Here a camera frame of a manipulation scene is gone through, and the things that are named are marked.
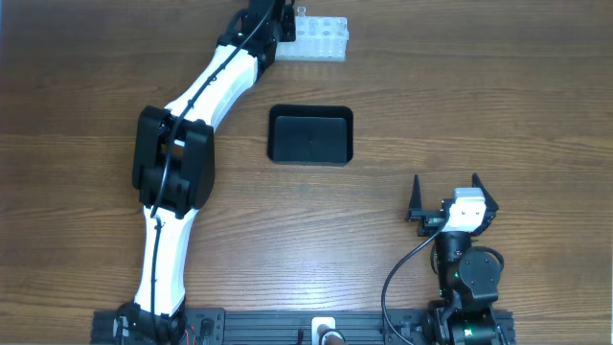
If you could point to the mounting rail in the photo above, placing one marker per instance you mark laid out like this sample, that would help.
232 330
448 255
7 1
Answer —
268 328

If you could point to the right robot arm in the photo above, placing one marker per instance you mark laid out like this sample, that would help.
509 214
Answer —
474 275

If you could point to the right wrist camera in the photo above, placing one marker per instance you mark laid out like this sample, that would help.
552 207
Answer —
467 208

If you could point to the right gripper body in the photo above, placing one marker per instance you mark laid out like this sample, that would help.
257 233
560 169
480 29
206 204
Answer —
428 223

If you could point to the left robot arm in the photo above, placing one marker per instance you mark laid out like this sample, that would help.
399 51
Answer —
234 91

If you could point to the white test tube rack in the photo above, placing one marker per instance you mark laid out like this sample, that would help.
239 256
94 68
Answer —
316 48

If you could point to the black tray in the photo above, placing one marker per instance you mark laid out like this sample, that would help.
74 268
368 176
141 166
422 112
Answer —
310 136

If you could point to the clear test tube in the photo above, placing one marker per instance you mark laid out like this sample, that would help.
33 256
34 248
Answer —
301 13
314 22

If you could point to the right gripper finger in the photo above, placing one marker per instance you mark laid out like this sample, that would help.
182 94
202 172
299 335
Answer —
487 199
416 196

